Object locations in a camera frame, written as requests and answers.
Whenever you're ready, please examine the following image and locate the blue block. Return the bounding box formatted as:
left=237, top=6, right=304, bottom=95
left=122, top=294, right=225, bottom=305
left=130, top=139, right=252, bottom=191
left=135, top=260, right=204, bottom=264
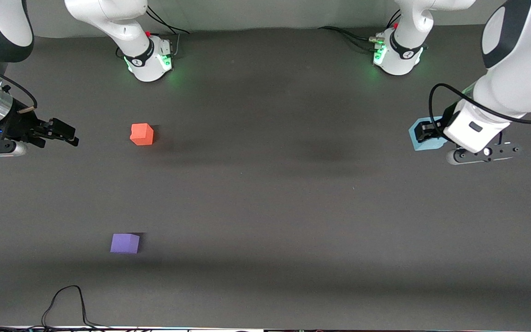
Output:
left=408, top=116, right=449, bottom=152

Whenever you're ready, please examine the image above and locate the orange block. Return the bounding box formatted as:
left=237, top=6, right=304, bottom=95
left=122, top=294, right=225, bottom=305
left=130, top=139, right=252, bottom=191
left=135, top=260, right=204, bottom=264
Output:
left=130, top=123, right=154, bottom=146

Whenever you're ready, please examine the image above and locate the purple block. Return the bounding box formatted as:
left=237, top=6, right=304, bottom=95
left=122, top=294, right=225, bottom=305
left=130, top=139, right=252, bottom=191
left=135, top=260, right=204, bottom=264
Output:
left=110, top=233, right=141, bottom=254

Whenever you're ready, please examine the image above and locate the black left arm base cable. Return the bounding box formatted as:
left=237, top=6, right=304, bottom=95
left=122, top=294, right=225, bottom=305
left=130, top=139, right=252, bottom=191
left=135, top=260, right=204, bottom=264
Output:
left=318, top=9, right=402, bottom=52

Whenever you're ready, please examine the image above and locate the black arm base cable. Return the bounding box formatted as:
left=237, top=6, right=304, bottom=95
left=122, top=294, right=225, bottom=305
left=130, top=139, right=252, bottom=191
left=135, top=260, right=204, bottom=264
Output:
left=318, top=9, right=402, bottom=52
left=146, top=4, right=191, bottom=59

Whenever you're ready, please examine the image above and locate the black right arm base cable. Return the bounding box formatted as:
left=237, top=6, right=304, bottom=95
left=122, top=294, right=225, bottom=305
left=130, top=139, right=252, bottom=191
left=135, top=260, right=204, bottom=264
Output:
left=146, top=4, right=191, bottom=59

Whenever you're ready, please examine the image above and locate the thin black looped cable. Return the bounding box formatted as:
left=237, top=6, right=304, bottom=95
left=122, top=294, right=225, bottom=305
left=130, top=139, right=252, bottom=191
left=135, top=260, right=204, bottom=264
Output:
left=41, top=285, right=112, bottom=331

